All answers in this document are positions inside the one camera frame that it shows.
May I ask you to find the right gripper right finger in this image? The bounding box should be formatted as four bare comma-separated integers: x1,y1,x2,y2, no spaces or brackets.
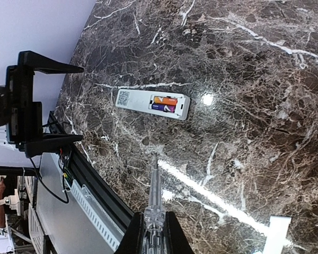
165,212,194,254

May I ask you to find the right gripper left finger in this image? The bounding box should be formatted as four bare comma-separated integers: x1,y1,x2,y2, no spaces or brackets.
115,212,144,254

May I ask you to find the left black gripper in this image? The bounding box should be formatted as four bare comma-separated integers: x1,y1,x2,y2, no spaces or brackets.
5,51,84,158

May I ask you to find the clear plastic screwdriver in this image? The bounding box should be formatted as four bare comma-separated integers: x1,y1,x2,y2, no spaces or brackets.
142,155,165,253

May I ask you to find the white battery cover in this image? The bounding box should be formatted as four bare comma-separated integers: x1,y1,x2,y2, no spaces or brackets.
262,215,292,254

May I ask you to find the white remote control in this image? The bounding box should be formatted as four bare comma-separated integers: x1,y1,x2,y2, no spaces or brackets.
115,89,190,121

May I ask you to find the battery in remote orange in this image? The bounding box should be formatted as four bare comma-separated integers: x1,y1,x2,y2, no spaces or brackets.
154,96,178,106

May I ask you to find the purple battery in remote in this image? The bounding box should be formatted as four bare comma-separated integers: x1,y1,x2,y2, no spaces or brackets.
151,104,175,113

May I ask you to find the left white slotted cable duct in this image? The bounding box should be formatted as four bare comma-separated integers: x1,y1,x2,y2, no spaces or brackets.
70,180,124,252

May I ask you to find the small circuit board with wires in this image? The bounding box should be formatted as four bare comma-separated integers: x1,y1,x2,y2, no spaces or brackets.
58,147,73,188

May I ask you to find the black front rail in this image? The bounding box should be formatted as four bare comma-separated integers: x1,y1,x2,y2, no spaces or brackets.
48,111,134,232

